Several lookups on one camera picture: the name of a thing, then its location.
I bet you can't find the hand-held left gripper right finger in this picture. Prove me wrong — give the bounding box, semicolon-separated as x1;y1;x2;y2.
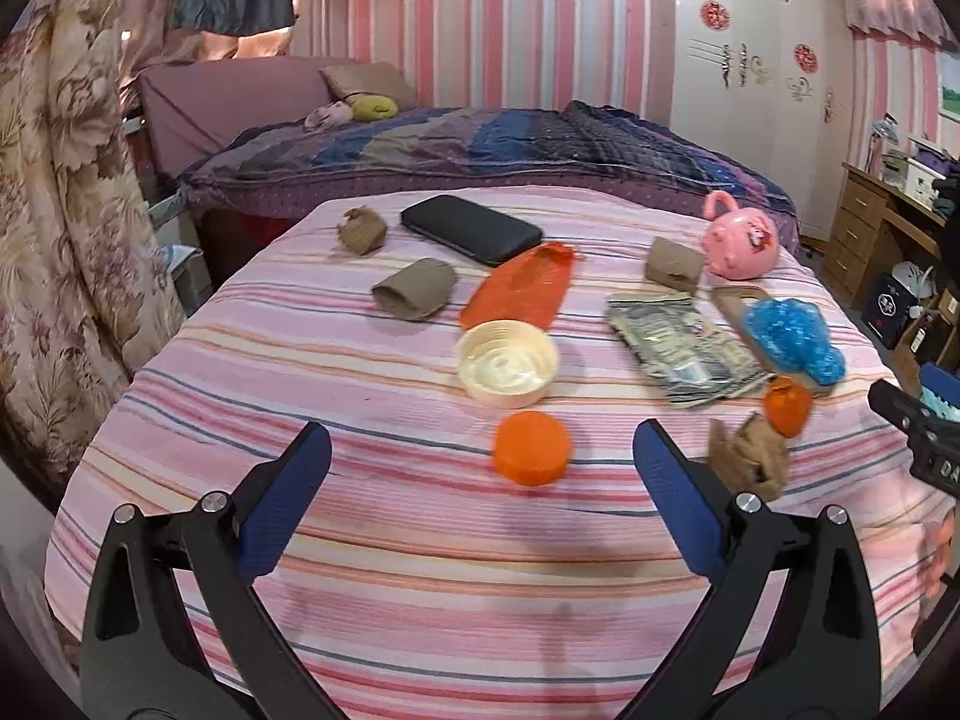
621;420;884;720

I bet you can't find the white wardrobe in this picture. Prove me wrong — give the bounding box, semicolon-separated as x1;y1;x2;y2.
670;0;857;175

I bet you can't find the pink plush toy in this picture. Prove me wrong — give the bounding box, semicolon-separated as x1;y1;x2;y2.
304;100;354;129

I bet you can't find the orange plastic lid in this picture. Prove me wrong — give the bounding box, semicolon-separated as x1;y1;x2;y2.
493;410;573;486

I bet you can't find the silver foil packet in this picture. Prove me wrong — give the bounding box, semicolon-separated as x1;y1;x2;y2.
606;292;773;410

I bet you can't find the bed with purple sheet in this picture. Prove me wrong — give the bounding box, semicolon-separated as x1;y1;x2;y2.
135;56;805;271

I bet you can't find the black phone case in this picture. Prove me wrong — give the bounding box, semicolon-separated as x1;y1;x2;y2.
400;194;544;268

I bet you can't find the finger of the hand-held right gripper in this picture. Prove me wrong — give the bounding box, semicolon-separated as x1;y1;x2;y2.
919;362;960;400
868;380;935;432

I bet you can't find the small crumpled brown paper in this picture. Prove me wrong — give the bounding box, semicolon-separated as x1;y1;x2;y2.
337;207;388;254

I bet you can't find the yellow plush toy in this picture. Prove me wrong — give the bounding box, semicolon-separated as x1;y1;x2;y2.
351;93;399;123

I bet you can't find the patchwork quilt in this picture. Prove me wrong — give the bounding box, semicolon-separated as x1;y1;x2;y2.
180;100;797;235

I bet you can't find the pink window curtain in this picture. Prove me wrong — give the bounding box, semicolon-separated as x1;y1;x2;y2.
112;0;305;72

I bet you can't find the wooden desk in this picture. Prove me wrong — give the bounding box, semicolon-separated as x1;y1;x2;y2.
823;161;960;372

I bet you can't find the cardboard box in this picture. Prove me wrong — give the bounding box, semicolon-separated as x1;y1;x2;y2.
909;298;960;365

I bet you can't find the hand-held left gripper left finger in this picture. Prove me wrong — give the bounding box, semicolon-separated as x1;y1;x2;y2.
79;421;352;720

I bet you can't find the small framed wall photo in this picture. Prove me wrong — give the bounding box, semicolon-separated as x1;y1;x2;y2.
937;52;960;122

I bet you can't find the brown pillow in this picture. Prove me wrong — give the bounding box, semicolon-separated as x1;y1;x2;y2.
320;60;418;107

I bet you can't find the person's right hand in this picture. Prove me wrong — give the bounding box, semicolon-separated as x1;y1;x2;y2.
924;514;960;605

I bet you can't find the tan phone case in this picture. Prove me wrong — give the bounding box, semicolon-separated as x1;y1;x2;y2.
711;283;835;395

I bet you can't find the white storage box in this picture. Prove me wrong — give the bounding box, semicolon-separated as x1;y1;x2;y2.
902;137;952;209

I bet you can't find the pink striped tablecloth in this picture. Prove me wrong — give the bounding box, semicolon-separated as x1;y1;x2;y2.
43;186;960;720

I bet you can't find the floral curtain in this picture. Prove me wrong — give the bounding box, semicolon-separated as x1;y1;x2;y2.
0;0;192;492

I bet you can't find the black box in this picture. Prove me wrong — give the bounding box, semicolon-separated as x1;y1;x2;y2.
861;270;914;351

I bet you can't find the cream plastic bowl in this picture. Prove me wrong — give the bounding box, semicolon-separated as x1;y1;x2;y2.
456;319;561;409

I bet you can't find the light blue plastic basket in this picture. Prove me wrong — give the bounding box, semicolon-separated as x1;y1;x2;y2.
919;382;960;423

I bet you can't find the bedside cabinet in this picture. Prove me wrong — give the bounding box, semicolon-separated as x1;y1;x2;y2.
145;187;217;320

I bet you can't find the white bag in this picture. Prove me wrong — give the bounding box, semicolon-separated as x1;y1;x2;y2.
891;260;937;302

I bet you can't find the large brown paper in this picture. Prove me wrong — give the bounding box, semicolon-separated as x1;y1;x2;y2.
707;414;791;502

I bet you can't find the orange mesh bag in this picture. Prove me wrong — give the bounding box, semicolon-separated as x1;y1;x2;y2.
459;241;582;332

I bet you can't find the mauve bed headboard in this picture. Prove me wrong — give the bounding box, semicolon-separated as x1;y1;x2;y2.
135;56;362;175

